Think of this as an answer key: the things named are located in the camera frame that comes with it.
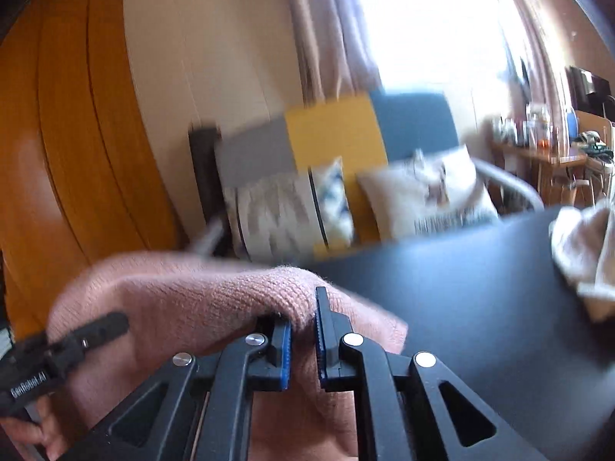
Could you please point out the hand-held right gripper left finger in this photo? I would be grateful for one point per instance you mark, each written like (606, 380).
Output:
(284, 355)

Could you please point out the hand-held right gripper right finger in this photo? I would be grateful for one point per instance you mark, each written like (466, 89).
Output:
(321, 355)

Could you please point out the blue container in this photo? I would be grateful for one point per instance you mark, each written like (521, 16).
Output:
(571, 125)

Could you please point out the group of jars and bottles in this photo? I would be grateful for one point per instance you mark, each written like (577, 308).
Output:
(535, 127)

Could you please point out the bright window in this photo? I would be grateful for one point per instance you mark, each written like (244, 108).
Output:
(423, 24)

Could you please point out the white knit sweater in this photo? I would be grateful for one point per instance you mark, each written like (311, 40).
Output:
(584, 249)

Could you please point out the black padded object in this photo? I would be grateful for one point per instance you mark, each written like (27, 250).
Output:
(206, 168)

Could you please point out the beige patterned curtain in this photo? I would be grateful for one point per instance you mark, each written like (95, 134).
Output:
(331, 33)
(533, 57)

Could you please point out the tiger print pillow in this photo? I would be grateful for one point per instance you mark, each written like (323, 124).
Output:
(281, 216)

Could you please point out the person's left hand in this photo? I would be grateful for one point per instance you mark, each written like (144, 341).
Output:
(29, 434)

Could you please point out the deer print pillow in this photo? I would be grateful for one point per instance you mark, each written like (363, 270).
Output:
(408, 201)

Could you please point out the black flat monitor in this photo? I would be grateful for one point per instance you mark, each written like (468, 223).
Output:
(588, 89)

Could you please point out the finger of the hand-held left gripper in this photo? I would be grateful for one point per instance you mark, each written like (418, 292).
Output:
(103, 327)

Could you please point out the wooden side table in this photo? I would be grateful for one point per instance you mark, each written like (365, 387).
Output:
(552, 158)

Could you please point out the pink knit sweater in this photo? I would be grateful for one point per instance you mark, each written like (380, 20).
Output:
(192, 297)

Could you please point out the grey yellow blue sofa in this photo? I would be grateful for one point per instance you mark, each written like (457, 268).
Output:
(331, 129)

